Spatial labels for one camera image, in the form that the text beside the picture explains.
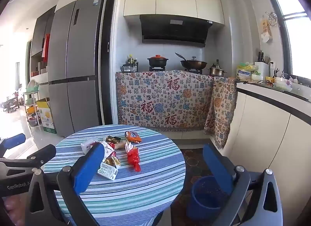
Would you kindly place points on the small red snack bag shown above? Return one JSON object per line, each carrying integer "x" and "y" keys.
{"x": 133, "y": 158}

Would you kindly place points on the garlic bulbs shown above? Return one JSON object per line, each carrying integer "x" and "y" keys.
{"x": 292, "y": 79}

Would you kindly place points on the red hanging cloth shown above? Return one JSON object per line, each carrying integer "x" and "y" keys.
{"x": 46, "y": 46}

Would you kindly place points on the dark sauce bottle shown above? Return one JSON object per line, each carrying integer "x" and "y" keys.
{"x": 135, "y": 65}

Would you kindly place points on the dark wooden dining furniture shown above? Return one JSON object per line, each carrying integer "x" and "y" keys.
{"x": 11, "y": 103}

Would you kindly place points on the metal rack with basins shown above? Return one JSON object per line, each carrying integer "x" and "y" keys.
{"x": 31, "y": 109}

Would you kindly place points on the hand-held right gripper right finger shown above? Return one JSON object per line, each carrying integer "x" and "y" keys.
{"x": 217, "y": 167}

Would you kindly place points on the blue plastic waste basket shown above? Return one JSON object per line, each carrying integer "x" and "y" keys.
{"x": 204, "y": 199}

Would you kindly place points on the patterned ceramic bowl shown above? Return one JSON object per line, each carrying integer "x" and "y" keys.
{"x": 245, "y": 74}

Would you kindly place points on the white kitchen counter cabinet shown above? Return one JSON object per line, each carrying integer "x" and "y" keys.
{"x": 267, "y": 131}

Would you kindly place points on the gold dark wrapper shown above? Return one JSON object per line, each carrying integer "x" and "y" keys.
{"x": 113, "y": 139}

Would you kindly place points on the orange snack bag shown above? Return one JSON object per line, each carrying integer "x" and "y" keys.
{"x": 132, "y": 136}

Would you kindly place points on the cooking oil bottle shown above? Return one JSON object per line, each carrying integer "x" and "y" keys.
{"x": 130, "y": 60}

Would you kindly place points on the brown wrapper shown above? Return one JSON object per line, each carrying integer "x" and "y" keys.
{"x": 112, "y": 160}

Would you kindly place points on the green plastic basin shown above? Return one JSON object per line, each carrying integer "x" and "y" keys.
{"x": 32, "y": 87}

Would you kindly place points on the black framed window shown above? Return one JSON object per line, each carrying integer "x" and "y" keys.
{"x": 294, "y": 34}

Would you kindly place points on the wok with glass lid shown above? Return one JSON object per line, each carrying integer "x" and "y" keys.
{"x": 193, "y": 64}

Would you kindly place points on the yellow cardboard box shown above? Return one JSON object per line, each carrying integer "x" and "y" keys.
{"x": 46, "y": 114}

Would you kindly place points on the stainless steel pot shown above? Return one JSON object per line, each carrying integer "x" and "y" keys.
{"x": 216, "y": 71}

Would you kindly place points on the small printed blanket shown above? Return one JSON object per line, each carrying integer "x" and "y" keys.
{"x": 222, "y": 109}

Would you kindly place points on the wall socket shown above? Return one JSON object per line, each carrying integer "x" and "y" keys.
{"x": 272, "y": 66}

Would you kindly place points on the beige food wrapper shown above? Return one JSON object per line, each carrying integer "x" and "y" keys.
{"x": 120, "y": 145}

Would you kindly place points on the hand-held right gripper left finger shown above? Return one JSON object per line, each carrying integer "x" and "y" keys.
{"x": 88, "y": 167}

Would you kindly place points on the large printed blanket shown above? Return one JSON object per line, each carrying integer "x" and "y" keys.
{"x": 160, "y": 99}

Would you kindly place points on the dark shelf cabinet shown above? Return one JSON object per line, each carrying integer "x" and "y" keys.
{"x": 38, "y": 36}

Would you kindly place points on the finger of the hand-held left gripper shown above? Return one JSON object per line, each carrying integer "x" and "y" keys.
{"x": 43, "y": 152}
{"x": 14, "y": 141}

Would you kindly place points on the hanging printed plastic bag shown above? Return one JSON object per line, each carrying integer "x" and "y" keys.
{"x": 265, "y": 31}

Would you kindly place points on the clear plastic box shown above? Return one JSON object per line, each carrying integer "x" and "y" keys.
{"x": 87, "y": 144}

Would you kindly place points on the large red snack bag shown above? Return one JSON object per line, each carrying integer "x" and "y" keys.
{"x": 108, "y": 147}

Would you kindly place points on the black door frame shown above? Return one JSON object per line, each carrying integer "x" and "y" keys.
{"x": 107, "y": 82}

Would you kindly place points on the grey refrigerator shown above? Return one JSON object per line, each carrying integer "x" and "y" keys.
{"x": 77, "y": 70}

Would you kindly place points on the black container with lid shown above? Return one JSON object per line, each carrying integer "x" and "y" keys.
{"x": 126, "y": 68}

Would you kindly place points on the white milk carton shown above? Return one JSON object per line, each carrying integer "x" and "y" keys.
{"x": 108, "y": 171}

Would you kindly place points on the plain white bowl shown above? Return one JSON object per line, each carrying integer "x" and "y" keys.
{"x": 257, "y": 77}

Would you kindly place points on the black range hood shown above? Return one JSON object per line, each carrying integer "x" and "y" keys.
{"x": 175, "y": 30}

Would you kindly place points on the black clay pot red lid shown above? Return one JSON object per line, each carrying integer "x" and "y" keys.
{"x": 158, "y": 61}

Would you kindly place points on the blue striped tablecloth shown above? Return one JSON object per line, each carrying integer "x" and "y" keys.
{"x": 136, "y": 192}

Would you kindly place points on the white knife holder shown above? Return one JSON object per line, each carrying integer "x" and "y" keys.
{"x": 261, "y": 68}

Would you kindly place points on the black gas stove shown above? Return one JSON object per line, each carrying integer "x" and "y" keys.
{"x": 194, "y": 71}

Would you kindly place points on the yellow cup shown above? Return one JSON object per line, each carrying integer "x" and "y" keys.
{"x": 269, "y": 80}

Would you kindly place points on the white floral bowl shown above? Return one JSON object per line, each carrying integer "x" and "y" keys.
{"x": 283, "y": 83}

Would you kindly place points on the green yellow cloth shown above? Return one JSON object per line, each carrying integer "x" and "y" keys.
{"x": 245, "y": 66}

